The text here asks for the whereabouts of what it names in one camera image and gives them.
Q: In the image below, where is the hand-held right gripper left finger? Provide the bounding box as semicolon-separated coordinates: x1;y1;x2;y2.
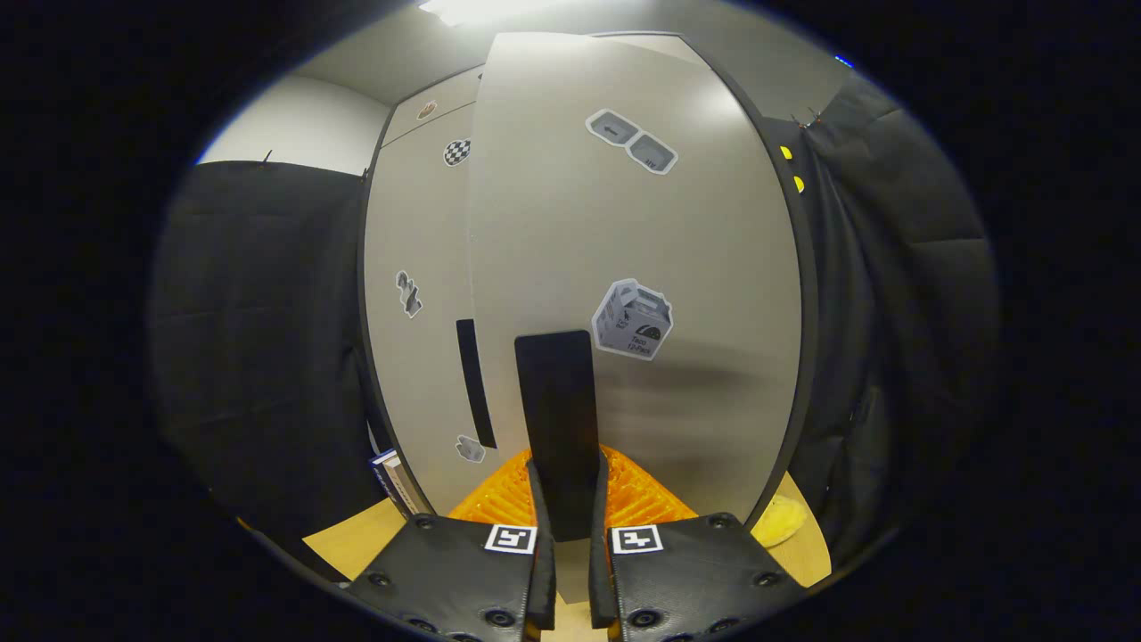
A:
343;446;558;642

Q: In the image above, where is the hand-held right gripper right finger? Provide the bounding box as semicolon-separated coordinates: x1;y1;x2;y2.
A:
588;444;808;642

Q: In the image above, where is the black door handle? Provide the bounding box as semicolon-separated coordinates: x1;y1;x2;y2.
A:
456;318;497;449
514;330;600;543

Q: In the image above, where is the grey cabinet door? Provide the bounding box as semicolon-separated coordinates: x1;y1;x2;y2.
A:
468;33;803;605
364;103;482;516

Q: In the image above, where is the grey double-door shoe cabinet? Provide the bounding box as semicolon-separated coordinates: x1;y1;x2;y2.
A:
357;31;821;536

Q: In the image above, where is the grey cabinet drawer front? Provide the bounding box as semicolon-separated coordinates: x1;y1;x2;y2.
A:
390;64;487;148

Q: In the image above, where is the yellow soft item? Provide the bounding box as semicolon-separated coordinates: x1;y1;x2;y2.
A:
751;495;808;547

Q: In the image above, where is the white book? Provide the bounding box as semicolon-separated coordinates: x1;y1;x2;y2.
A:
370;449;402;505

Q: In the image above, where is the black backdrop cloth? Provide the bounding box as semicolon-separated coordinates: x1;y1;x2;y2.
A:
147;71;999;572

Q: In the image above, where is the large ceiling light panel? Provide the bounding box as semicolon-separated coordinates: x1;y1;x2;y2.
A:
419;0;571;26

